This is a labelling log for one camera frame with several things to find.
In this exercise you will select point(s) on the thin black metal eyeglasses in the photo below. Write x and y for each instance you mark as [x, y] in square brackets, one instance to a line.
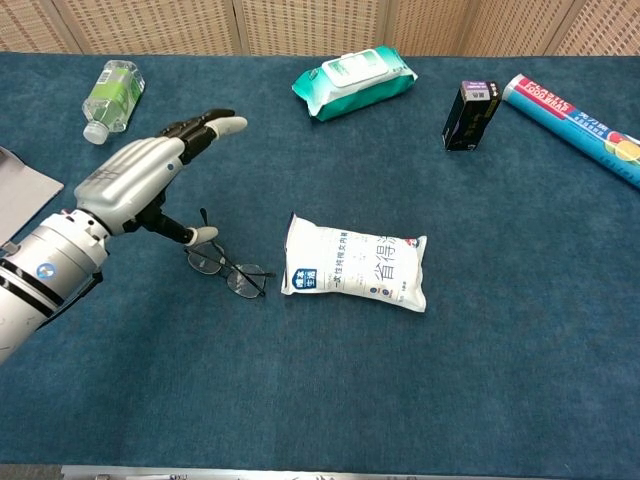
[205, 260]

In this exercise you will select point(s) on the blue felt table cloth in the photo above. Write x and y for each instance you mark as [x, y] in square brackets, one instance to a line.
[320, 375]

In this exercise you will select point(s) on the clear bottle with green label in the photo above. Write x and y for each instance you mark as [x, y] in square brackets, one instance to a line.
[112, 95]

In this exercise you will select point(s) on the woven wicker folding screen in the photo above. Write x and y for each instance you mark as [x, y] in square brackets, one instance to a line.
[150, 25]

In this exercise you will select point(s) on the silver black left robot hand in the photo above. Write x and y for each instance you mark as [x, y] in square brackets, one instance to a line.
[125, 185]

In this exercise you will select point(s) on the small black carton box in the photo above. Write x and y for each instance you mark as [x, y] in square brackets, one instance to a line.
[467, 120]

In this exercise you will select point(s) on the white soft packet blue logo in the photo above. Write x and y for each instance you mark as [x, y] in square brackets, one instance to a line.
[350, 265]

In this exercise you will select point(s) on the green wet wipes pack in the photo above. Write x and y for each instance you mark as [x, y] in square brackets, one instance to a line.
[360, 92]

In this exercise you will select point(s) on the blue plastic food wrap box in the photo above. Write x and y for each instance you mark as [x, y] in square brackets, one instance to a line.
[560, 115]

